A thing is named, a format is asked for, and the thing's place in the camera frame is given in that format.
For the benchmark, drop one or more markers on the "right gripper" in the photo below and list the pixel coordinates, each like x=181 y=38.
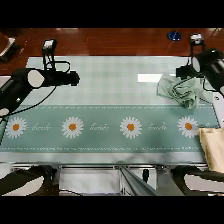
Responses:
x=185 y=71

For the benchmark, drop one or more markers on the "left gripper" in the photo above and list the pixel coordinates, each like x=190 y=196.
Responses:
x=66 y=78

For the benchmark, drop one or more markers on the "pale green garment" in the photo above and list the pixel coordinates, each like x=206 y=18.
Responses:
x=178 y=91

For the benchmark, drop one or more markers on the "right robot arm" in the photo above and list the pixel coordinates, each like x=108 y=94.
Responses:
x=213 y=66

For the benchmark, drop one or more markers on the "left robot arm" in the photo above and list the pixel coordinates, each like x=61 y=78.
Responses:
x=16 y=87

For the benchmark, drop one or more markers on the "blue round disc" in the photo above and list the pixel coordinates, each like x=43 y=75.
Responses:
x=174 y=35

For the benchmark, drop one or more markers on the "beige garment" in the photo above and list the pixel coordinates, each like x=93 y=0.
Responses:
x=214 y=146

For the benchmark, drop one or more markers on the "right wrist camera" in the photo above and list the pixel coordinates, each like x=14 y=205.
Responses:
x=196 y=38

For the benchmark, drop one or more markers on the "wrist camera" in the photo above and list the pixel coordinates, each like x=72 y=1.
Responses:
x=196 y=38
x=49 y=44

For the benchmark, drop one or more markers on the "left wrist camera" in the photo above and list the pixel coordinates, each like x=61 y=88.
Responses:
x=49 y=44

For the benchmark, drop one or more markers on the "silver frame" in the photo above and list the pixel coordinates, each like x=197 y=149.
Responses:
x=100 y=166

